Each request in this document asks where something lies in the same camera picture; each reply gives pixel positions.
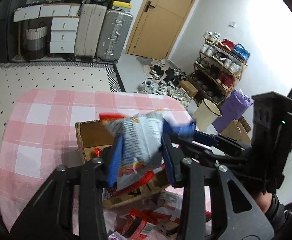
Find white red snack bag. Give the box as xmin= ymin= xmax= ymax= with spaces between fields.
xmin=100 ymin=110 xmax=164 ymax=191
xmin=157 ymin=190 xmax=183 ymax=211

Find red Oreo packet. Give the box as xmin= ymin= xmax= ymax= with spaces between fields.
xmin=92 ymin=147 xmax=103 ymax=158

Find person's right hand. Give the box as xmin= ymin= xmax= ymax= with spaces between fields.
xmin=252 ymin=192 xmax=272 ymax=213

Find beige trash bin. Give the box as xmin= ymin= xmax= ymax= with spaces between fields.
xmin=192 ymin=99 xmax=222 ymax=131

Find small cardboard box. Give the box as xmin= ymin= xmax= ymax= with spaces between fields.
xmin=178 ymin=80 xmax=198 ymax=98

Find purple gift bag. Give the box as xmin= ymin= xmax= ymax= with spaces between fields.
xmin=212 ymin=89 xmax=254 ymax=133

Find purple candy bag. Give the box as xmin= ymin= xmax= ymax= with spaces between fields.
xmin=109 ymin=231 xmax=127 ymax=240

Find wooden shoe rack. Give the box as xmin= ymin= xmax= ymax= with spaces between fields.
xmin=188 ymin=31 xmax=250 ymax=106

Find red chip bag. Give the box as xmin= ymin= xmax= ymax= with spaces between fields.
xmin=119 ymin=205 xmax=180 ymax=239

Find pink checkered tablecloth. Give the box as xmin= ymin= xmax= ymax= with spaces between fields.
xmin=0 ymin=89 xmax=190 ymax=229

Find brown cardboard box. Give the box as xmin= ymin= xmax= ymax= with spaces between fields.
xmin=75 ymin=120 xmax=169 ymax=209

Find silver suitcase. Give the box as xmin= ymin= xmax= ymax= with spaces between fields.
xmin=96 ymin=9 xmax=133 ymax=64

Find wooden door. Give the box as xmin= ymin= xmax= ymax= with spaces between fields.
xmin=126 ymin=0 xmax=195 ymax=60

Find white dotted rug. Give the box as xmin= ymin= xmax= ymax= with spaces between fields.
xmin=0 ymin=61 xmax=125 ymax=149

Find yellow shoe box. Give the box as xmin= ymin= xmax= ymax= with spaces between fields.
xmin=112 ymin=1 xmax=132 ymax=11

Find beige suitcase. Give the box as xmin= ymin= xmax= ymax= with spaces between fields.
xmin=74 ymin=4 xmax=107 ymax=58

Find white drawer desk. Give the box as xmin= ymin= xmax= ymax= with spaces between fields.
xmin=14 ymin=3 xmax=80 ymax=54

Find woven laundry basket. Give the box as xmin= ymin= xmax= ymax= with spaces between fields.
xmin=26 ymin=22 xmax=48 ymax=60

